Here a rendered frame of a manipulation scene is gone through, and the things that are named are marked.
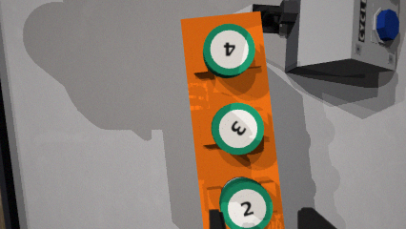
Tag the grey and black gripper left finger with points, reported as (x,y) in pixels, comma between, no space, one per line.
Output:
(216,219)

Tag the grey key housing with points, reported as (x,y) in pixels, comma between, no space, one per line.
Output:
(336,37)

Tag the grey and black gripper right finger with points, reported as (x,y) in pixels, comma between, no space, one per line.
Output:
(309,218)

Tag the black table edge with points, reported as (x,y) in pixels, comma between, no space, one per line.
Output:
(6,176)

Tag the orange tube rack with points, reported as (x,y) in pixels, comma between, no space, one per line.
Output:
(209,93)

